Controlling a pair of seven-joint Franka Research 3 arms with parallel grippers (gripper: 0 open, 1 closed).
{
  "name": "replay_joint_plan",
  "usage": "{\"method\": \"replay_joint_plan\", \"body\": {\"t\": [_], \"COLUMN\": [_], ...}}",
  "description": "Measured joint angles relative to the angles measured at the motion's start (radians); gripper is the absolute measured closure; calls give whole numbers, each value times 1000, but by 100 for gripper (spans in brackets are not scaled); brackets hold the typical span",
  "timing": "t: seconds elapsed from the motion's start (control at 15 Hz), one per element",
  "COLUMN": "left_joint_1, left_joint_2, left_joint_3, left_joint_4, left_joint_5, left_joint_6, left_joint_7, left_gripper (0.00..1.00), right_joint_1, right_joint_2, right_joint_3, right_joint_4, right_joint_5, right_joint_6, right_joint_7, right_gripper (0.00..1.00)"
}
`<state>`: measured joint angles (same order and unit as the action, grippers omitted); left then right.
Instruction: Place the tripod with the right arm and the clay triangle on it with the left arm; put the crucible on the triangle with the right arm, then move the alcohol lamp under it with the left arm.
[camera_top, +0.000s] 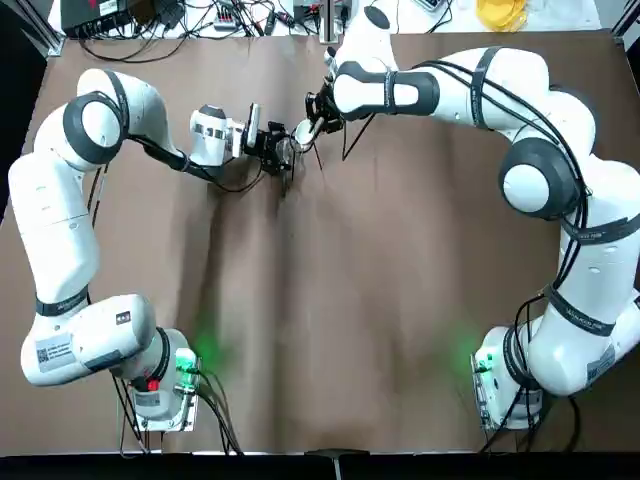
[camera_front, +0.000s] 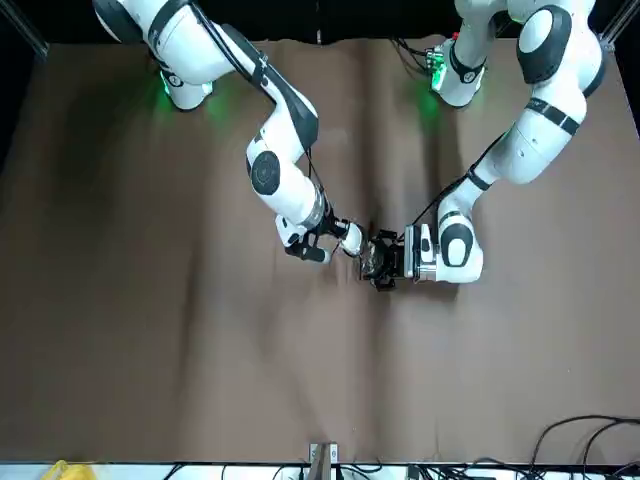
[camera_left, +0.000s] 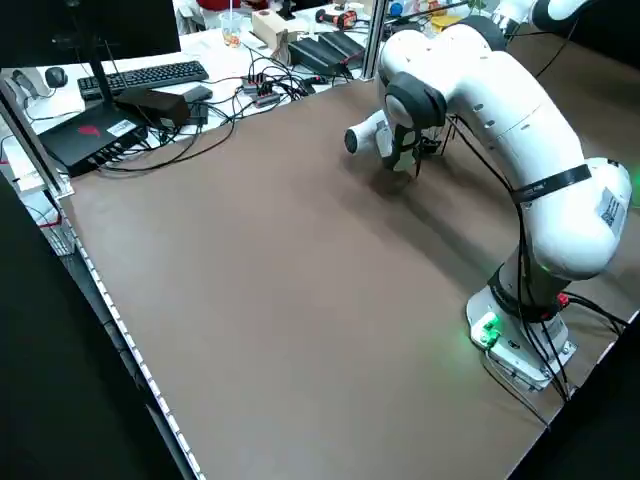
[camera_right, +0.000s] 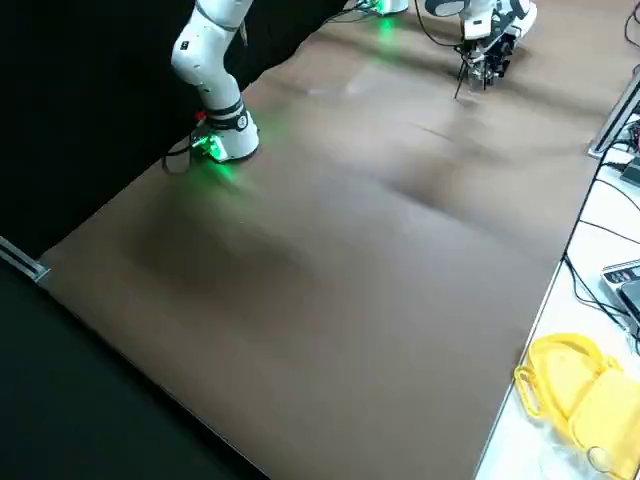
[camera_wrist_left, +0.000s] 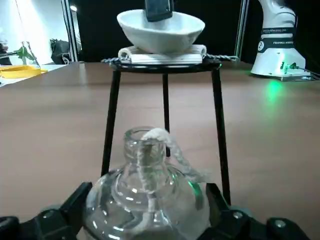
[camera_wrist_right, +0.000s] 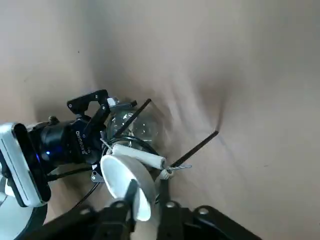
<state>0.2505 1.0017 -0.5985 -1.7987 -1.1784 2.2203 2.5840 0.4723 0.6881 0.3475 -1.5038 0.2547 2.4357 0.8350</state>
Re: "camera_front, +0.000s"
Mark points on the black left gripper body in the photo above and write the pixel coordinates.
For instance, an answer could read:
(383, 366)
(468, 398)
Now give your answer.
(399, 260)

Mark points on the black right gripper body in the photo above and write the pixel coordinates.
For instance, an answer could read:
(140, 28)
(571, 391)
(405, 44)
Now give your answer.
(336, 225)

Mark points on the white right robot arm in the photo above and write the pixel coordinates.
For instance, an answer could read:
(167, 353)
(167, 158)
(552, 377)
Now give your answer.
(280, 190)

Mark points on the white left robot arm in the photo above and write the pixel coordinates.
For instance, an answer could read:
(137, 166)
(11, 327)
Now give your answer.
(545, 140)

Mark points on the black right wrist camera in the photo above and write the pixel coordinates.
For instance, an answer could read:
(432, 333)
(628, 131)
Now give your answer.
(320, 255)

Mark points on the silver camera post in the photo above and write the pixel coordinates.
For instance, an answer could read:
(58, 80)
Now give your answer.
(322, 460)

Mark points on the aluminium frame strut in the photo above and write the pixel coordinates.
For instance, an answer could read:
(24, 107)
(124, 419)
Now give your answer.
(37, 46)
(607, 42)

